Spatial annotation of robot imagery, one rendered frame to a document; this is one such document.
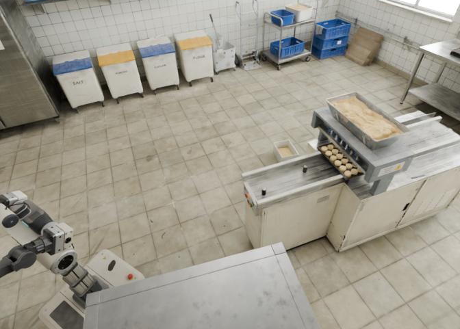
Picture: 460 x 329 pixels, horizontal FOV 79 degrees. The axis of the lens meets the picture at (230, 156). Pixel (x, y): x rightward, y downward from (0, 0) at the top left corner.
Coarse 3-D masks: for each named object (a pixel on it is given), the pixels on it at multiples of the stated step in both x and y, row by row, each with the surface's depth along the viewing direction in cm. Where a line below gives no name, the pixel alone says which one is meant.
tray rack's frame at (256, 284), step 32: (256, 256) 70; (128, 288) 65; (160, 288) 65; (192, 288) 65; (224, 288) 64; (256, 288) 64; (288, 288) 64; (96, 320) 60; (128, 320) 60; (160, 320) 60; (192, 320) 60; (224, 320) 59; (256, 320) 59; (288, 320) 59
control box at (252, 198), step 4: (244, 184) 218; (248, 188) 215; (244, 192) 224; (248, 192) 212; (252, 192) 212; (252, 196) 209; (248, 200) 218; (252, 200) 208; (248, 204) 220; (252, 204) 211; (252, 208) 214; (256, 208) 206; (256, 212) 209
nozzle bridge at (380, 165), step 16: (320, 112) 226; (320, 128) 233; (336, 128) 210; (336, 144) 218; (352, 144) 196; (400, 144) 194; (352, 160) 205; (368, 160) 184; (384, 160) 183; (400, 160) 185; (368, 176) 188; (384, 176) 192
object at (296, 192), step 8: (440, 144) 234; (448, 144) 237; (416, 152) 228; (424, 152) 231; (336, 176) 212; (312, 184) 207; (320, 184) 207; (328, 184) 211; (288, 192) 202; (296, 192) 203; (304, 192) 207; (256, 200) 197; (264, 200) 198; (272, 200) 200; (280, 200) 203
